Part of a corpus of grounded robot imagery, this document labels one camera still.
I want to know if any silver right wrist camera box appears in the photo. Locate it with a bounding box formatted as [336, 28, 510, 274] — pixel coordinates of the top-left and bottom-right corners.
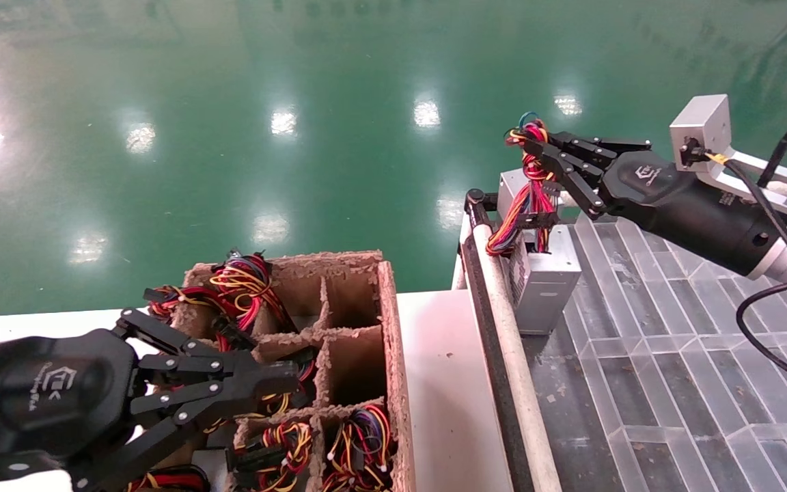
[670, 94, 732, 172]

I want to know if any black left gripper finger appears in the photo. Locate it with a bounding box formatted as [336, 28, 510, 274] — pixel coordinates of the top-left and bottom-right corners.
[115, 307, 299, 390]

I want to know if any silver camera mount bracket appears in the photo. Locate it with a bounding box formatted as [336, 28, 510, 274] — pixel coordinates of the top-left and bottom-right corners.
[704, 150, 787, 219]

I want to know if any clear acrylic divider tray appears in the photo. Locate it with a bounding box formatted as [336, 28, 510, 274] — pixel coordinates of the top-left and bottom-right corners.
[557, 212, 787, 492]

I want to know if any power supply wire bundle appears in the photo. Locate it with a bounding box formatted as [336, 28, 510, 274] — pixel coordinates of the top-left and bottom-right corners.
[142, 249, 293, 349]
[202, 352, 319, 435]
[230, 420, 312, 492]
[127, 466, 211, 492]
[322, 405, 394, 492]

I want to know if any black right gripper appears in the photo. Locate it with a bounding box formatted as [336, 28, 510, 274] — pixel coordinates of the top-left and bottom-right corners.
[522, 130, 787, 277]

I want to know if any silver power supply with wires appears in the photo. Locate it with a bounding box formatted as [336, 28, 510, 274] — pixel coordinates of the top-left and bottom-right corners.
[486, 169, 551, 257]
[505, 113, 582, 336]

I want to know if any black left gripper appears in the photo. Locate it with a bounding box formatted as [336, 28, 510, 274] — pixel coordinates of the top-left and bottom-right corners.
[0, 328, 299, 492]

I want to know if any brown cardboard divider box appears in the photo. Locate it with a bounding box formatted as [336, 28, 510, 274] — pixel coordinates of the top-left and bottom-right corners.
[141, 249, 416, 492]

